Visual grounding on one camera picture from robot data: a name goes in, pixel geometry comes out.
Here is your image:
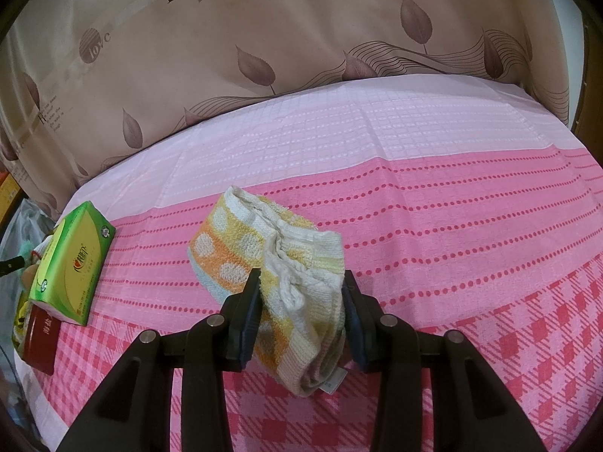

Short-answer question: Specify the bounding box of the red tin box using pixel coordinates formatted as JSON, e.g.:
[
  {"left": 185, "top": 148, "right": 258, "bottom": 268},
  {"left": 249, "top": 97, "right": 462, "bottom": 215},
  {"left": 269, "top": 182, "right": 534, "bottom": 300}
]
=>
[{"left": 12, "top": 292, "right": 64, "bottom": 377}]

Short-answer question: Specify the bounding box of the beige leaf print curtain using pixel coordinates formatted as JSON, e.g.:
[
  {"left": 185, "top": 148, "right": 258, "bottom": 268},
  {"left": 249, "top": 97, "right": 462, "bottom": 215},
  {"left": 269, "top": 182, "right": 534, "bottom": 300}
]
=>
[{"left": 0, "top": 0, "right": 557, "bottom": 222}]

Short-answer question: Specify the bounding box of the yellow orange dotted towel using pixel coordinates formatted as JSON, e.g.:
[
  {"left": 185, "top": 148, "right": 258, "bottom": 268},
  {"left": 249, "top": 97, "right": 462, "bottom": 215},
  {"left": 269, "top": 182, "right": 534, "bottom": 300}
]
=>
[{"left": 188, "top": 186, "right": 349, "bottom": 397}]

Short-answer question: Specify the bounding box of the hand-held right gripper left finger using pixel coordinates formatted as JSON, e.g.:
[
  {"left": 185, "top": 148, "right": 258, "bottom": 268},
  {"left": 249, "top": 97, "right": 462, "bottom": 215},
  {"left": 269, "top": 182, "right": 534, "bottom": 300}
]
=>
[{"left": 57, "top": 268, "right": 262, "bottom": 452}]

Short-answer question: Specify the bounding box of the green tissue box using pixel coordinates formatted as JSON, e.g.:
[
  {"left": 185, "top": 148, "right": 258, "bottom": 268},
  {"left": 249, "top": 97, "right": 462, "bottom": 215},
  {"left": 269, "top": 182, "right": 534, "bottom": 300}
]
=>
[{"left": 27, "top": 201, "right": 117, "bottom": 327}]

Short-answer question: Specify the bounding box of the orange box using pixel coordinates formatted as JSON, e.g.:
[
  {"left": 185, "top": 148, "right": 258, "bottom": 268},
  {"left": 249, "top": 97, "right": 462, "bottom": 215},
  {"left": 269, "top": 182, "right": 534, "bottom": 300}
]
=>
[{"left": 0, "top": 174, "right": 20, "bottom": 217}]

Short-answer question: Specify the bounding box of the grey plastic bag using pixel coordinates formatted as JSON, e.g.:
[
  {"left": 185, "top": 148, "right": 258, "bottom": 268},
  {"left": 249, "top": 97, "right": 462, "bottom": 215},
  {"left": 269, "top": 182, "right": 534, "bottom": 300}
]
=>
[{"left": 0, "top": 198, "right": 52, "bottom": 264}]

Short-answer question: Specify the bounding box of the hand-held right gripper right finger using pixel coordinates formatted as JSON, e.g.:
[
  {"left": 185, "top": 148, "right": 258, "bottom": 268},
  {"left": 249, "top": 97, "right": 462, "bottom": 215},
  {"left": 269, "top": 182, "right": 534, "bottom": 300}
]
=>
[{"left": 343, "top": 270, "right": 549, "bottom": 452}]

